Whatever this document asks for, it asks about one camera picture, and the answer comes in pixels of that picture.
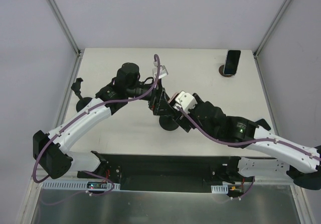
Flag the right circuit board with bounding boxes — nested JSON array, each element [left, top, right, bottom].
[[211, 183, 244, 194]]

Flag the black clamp phone stand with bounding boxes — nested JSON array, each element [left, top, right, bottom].
[[158, 116, 179, 132]]

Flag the left aluminium frame post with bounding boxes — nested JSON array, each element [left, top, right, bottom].
[[37, 0, 83, 57]]

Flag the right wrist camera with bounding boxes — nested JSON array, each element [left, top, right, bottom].
[[177, 91, 197, 113]]

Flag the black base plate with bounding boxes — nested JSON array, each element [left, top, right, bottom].
[[75, 153, 254, 192]]

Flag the right aluminium frame post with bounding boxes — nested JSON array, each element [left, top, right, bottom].
[[252, 0, 304, 58]]

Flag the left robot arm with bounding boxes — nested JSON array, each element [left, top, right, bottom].
[[32, 61, 169, 183]]

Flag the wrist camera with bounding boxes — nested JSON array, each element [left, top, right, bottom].
[[152, 65, 169, 79], [177, 91, 197, 113]]

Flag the aluminium frame post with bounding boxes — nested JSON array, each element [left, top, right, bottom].
[[252, 0, 304, 58], [37, 0, 83, 57]]

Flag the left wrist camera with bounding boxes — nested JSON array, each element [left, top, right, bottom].
[[152, 65, 169, 79]]

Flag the purple cable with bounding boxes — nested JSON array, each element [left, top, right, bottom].
[[32, 54, 161, 184], [175, 108, 321, 161]]

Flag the brown base phone stand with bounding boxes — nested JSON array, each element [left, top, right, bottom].
[[219, 65, 235, 77]]

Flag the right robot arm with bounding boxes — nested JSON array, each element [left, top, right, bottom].
[[166, 91, 320, 190]]

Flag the circuit board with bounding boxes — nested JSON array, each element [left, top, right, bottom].
[[87, 181, 120, 191], [211, 183, 244, 194]]

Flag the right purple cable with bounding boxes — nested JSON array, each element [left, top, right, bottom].
[[175, 108, 321, 161]]

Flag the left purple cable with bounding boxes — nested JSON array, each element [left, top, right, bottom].
[[32, 54, 161, 184]]

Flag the phone with clear case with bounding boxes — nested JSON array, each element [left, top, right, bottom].
[[224, 50, 241, 74]]

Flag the left circuit board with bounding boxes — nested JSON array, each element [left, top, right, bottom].
[[87, 181, 120, 191]]

